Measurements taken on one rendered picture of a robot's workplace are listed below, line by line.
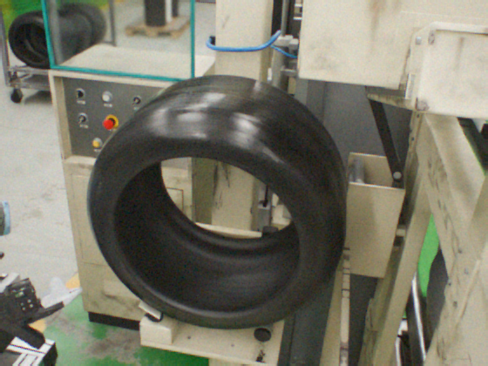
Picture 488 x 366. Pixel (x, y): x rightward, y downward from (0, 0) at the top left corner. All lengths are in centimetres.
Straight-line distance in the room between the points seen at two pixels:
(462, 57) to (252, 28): 80
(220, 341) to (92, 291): 117
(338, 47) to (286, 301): 66
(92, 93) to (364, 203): 112
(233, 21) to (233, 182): 46
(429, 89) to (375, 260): 97
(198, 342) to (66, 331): 131
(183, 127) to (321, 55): 40
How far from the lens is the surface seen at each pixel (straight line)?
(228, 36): 132
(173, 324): 137
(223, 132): 96
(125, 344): 251
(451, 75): 57
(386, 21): 65
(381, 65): 66
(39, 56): 552
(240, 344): 140
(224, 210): 153
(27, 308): 123
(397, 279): 155
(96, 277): 240
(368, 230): 143
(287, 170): 96
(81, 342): 256
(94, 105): 200
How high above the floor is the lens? 184
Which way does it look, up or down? 29 degrees down
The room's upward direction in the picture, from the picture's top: 3 degrees clockwise
